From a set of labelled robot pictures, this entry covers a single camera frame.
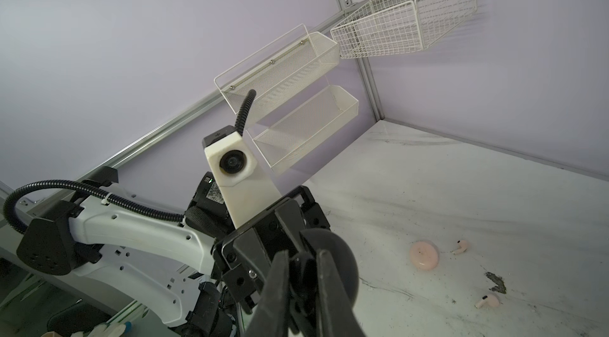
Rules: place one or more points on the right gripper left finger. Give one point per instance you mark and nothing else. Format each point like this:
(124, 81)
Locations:
(271, 317)

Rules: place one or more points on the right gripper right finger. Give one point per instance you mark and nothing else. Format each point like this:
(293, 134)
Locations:
(334, 310)

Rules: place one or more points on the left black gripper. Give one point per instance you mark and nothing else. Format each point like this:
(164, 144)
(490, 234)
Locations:
(244, 256)

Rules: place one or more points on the black round earbud charging case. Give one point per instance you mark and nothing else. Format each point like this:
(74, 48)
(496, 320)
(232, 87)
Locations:
(320, 249)

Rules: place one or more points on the pink round charging case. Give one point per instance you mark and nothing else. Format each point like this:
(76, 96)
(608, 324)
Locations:
(424, 255)

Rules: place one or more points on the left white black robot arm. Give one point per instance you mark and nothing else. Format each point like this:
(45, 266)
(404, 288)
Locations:
(193, 270)

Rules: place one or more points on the lower white mesh shelf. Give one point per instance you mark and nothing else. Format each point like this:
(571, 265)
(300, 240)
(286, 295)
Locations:
(297, 134)

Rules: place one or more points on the white mesh shelf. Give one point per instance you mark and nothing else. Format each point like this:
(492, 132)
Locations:
(297, 134)
(278, 71)

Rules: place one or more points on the pink earbud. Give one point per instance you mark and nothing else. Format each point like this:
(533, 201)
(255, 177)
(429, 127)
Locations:
(463, 246)
(489, 301)

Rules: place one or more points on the white work glove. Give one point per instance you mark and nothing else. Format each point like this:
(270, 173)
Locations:
(106, 330)

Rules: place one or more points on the upper white mesh shelf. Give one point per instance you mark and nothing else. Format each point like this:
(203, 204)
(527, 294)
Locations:
(278, 71)

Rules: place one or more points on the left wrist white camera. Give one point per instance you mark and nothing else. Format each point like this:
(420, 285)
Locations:
(246, 188)

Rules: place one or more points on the white wire basket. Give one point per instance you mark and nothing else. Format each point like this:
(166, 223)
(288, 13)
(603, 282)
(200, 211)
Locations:
(392, 27)

